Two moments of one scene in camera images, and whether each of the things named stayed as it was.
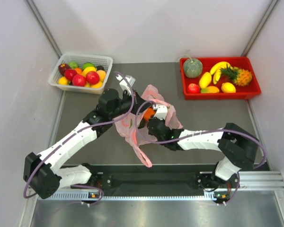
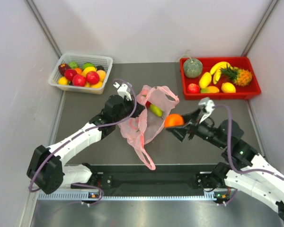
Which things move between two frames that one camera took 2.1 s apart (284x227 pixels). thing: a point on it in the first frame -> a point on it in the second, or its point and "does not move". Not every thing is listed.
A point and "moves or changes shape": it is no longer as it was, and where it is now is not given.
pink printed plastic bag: [128, 126] moves or changes shape
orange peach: [102, 74] does not move
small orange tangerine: [78, 70] does not move
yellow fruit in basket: [84, 71] does not move
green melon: [192, 69] does not move
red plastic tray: [219, 78] does not move
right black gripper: [150, 132] -> [180, 132]
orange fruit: [148, 113] -> [173, 120]
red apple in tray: [193, 88] does not move
